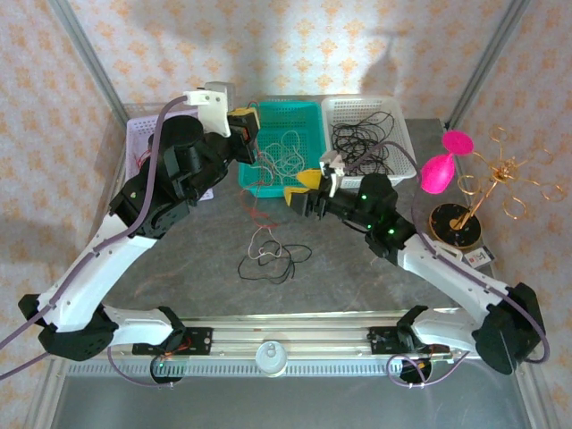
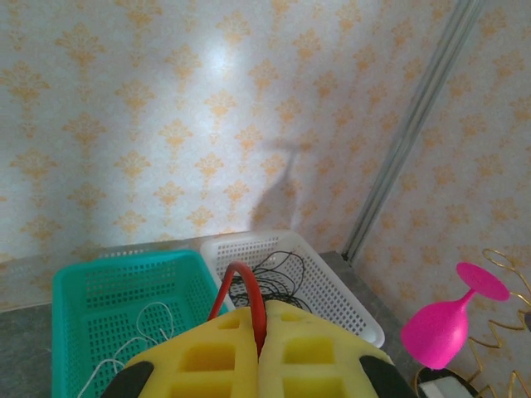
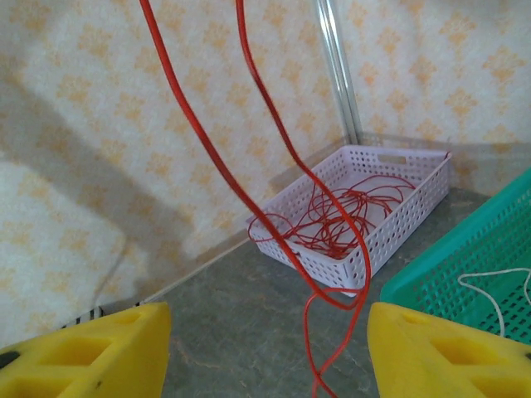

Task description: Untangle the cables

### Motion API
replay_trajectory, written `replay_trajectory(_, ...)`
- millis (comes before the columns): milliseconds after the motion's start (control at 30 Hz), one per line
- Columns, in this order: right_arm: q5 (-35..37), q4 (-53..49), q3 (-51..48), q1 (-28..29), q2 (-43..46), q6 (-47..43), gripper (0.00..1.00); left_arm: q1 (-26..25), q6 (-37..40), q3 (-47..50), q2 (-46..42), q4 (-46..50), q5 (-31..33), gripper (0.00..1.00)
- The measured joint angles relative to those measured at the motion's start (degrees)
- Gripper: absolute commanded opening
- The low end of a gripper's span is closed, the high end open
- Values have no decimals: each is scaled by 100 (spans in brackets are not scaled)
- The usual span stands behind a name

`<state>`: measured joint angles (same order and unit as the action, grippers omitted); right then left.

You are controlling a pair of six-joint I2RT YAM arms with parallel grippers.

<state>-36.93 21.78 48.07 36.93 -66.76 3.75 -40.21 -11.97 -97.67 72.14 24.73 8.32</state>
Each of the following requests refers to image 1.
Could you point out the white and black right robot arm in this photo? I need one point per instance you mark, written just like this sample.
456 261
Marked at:
456 277

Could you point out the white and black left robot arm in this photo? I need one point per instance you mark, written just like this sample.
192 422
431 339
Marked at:
98 268

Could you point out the teal plastic basket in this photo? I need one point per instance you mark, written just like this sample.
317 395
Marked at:
295 116

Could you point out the lilac plastic basket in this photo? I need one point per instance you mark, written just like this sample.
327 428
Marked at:
138 129

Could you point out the pink plastic goblet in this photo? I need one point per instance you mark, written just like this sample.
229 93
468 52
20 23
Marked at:
435 174

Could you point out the white plastic basket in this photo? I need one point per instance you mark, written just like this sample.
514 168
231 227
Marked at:
402 134

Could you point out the small printed card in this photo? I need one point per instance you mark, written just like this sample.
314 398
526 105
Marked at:
480 258

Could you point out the white round knob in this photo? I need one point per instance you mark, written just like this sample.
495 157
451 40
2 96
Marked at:
271 357

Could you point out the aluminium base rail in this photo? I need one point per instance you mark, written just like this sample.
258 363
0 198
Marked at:
290 333

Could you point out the aluminium frame post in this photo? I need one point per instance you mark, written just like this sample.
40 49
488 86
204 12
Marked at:
89 58
487 62

